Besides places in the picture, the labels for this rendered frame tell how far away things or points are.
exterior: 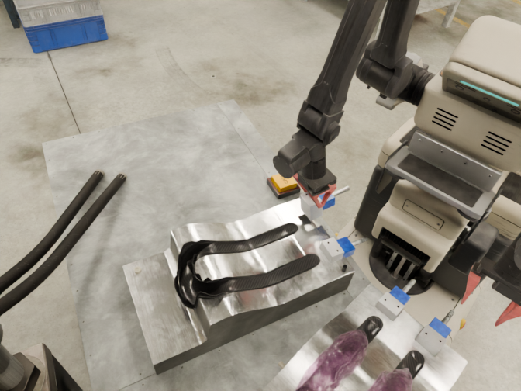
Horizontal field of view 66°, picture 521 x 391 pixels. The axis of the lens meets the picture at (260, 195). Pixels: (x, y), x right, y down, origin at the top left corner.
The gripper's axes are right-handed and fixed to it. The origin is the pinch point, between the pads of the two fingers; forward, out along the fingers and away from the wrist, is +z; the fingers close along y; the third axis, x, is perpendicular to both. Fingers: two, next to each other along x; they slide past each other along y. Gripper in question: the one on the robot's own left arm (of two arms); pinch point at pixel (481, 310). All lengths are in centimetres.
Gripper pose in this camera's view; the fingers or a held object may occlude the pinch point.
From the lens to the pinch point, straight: 93.7
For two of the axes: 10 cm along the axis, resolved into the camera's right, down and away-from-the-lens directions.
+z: -3.4, 8.4, 4.2
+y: 7.6, 5.1, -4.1
